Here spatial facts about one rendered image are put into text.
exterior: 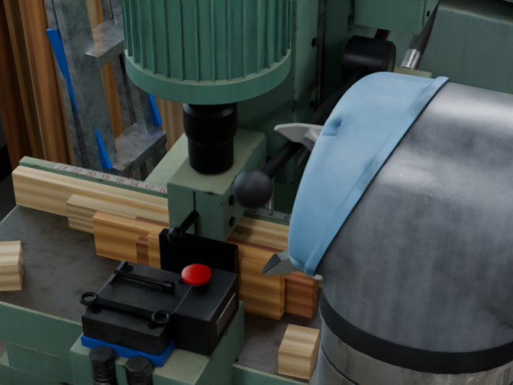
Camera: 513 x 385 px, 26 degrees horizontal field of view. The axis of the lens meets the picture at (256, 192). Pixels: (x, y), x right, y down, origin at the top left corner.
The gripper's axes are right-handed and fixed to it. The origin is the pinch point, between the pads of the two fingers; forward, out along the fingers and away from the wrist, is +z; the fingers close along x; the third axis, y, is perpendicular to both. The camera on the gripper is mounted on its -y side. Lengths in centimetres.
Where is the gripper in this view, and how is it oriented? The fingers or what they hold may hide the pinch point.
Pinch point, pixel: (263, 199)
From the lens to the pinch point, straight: 105.9
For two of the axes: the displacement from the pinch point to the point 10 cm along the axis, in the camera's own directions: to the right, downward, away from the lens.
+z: -9.4, 0.7, -3.4
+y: 3.4, 4.1, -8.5
